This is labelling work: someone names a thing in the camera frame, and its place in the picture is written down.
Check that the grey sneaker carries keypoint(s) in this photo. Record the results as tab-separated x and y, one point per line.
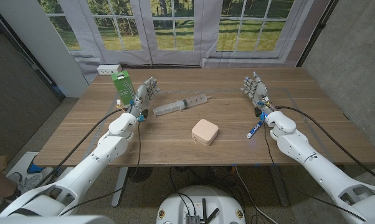
14	178
31	183

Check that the black round floor disc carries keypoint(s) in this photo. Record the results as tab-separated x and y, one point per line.
139	174

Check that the blue left wrist clip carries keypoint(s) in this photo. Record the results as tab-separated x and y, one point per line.
140	118

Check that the white power strip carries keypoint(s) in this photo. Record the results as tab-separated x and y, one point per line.
109	69

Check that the green straws package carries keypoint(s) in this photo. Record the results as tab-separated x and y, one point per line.
122	87

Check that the blue wrist clip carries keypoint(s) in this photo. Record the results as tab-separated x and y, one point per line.
262	116
140	118

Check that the white floor mat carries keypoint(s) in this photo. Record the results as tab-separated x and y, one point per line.
22	161

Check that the white pillar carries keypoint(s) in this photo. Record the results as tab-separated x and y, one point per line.
44	40

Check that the blue and white marker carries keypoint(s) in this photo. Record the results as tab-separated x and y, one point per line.
254	129

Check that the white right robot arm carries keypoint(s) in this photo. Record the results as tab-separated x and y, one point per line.
299	146

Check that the large clear plastic syringe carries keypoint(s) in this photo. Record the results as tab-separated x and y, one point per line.
187	102

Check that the blue right wrist clip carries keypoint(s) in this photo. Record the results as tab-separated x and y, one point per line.
262	116

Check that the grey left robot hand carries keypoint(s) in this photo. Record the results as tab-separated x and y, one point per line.
142	99

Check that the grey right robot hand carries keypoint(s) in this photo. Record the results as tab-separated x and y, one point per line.
259	93

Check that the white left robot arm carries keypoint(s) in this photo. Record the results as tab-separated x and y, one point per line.
106	149

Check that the white table leg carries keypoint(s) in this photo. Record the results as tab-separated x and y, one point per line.
279	186
120	183

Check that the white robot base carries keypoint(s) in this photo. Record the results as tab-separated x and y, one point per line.
178	208

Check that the pink square box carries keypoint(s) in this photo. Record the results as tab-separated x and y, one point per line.
205	130

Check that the black backdrop stand pole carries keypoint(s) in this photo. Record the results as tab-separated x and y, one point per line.
316	31

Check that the printed window backdrop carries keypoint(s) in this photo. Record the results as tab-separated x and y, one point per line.
175	31

